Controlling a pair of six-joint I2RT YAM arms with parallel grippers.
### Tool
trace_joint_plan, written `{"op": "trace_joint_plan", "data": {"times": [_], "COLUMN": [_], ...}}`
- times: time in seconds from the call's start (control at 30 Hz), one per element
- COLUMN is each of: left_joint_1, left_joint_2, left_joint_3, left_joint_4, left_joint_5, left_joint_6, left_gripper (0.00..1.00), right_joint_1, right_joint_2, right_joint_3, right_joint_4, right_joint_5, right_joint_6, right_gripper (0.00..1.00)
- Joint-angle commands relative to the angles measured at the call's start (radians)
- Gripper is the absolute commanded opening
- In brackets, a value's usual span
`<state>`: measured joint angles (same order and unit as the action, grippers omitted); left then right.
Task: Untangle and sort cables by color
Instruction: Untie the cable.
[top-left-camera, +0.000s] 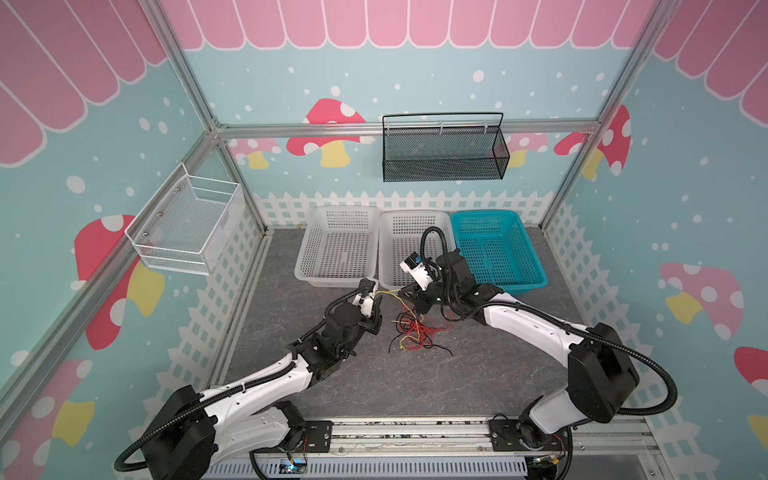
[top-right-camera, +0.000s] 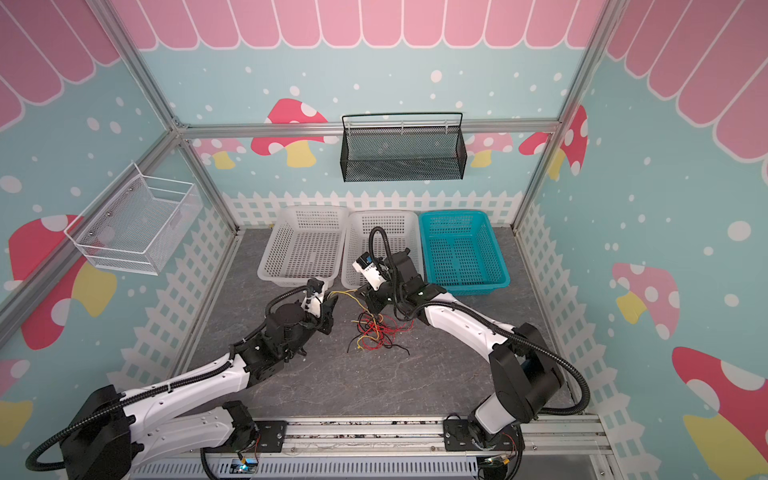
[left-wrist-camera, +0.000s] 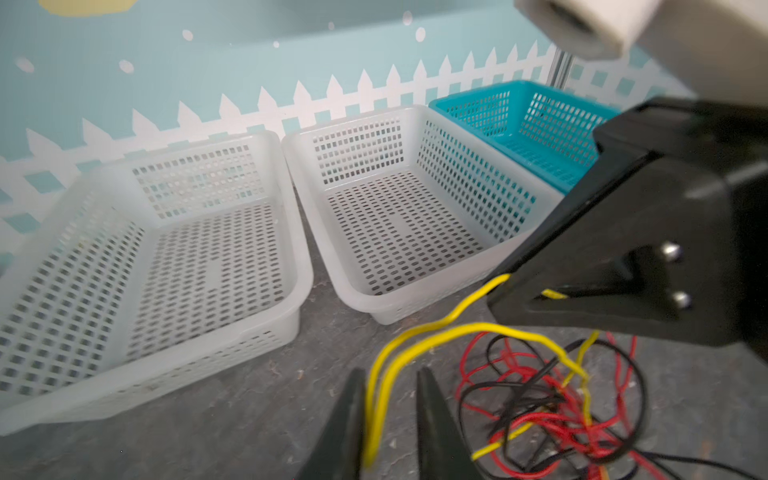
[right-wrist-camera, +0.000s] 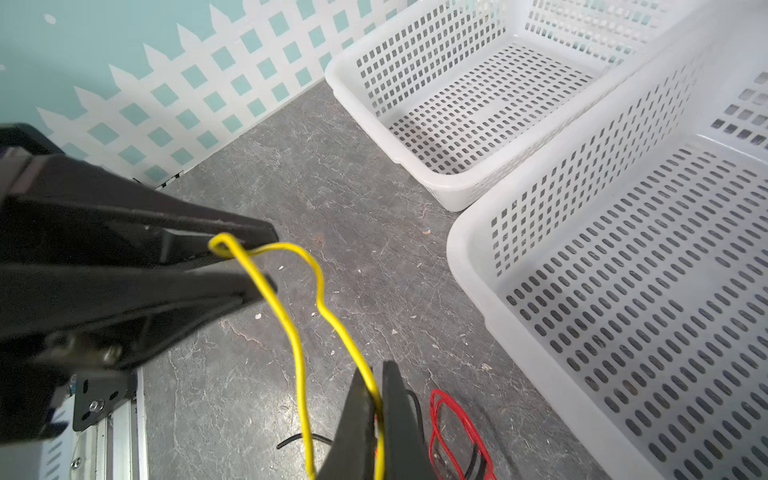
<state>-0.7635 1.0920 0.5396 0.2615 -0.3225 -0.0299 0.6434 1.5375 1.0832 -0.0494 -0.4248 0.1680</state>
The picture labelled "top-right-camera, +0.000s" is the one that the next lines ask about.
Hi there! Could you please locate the red cable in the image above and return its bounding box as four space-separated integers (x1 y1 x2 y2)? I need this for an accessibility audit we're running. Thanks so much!
353 311 416 343

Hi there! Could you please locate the black cable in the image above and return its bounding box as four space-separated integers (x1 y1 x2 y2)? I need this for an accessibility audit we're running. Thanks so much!
346 308 412 357

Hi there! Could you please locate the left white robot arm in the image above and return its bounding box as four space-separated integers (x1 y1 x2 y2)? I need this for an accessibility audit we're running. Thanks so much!
25 297 338 479

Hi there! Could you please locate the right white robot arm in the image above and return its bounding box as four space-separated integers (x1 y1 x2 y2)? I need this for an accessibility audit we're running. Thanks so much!
353 249 591 450

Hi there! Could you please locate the middle white plastic basket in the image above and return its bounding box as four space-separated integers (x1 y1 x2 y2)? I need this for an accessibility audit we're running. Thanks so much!
340 209 425 290

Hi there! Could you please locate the white plastic basket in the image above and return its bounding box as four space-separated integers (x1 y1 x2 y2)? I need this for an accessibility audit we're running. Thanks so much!
340 209 425 290
257 206 350 288

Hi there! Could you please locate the teal plastic basket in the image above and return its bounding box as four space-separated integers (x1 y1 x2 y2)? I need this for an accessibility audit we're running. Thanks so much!
419 210 510 297

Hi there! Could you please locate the left white plastic basket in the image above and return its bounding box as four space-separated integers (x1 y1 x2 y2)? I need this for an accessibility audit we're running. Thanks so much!
257 206 350 288

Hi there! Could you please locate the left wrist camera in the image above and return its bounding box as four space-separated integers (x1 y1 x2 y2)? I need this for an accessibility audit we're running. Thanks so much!
302 278 325 318

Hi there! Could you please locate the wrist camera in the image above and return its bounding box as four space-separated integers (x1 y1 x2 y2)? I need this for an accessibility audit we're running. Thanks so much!
302 278 325 318
353 252 389 291

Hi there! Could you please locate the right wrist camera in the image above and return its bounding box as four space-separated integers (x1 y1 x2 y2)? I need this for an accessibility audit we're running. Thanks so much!
353 252 389 291

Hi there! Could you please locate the black wire mesh wall basket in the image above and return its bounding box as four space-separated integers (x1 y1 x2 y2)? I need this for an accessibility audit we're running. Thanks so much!
340 112 468 182

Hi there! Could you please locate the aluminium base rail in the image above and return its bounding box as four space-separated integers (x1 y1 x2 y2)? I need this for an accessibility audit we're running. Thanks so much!
133 414 622 479

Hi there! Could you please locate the white wire wall basket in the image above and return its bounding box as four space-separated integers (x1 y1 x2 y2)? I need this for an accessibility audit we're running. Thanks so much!
64 163 203 276

